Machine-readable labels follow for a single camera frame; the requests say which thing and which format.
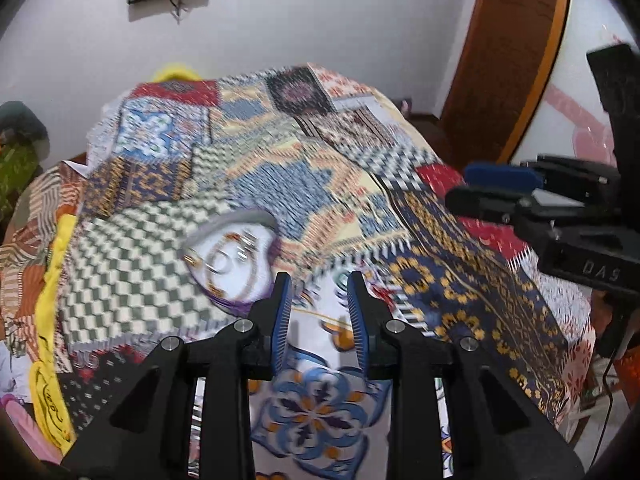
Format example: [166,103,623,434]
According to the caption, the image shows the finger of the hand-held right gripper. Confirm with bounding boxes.
[444,184,556,243]
[462,154,622,206]

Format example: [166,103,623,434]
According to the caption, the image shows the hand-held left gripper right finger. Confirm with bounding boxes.
[346,271,586,480]

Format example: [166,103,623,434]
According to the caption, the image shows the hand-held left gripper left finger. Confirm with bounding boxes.
[60,271,293,480]

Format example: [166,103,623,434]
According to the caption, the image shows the brown beaded necklace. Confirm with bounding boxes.
[192,232,273,302]

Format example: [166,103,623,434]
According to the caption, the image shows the heart-shaped jewelry box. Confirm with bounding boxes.
[181,208,282,317]

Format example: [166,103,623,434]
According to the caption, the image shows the brown wooden door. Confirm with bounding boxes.
[440,0,574,163]

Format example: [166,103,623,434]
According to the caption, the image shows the patchwork printed blanket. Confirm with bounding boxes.
[47,62,596,480]

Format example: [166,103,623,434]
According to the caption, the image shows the white sliding door pink hearts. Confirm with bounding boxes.
[509,0,640,168]

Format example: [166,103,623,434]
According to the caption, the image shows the yellow quilt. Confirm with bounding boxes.
[29,214,78,457]

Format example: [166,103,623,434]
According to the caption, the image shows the orange striped cloth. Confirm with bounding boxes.
[0,160,92,361]

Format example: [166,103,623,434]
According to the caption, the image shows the yellow pillow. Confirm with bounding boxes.
[150,62,205,84]

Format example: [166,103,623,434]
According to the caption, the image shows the pink plush toy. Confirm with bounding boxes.
[0,394,63,465]

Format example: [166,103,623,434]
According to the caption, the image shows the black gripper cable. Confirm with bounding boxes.
[589,342,632,467]

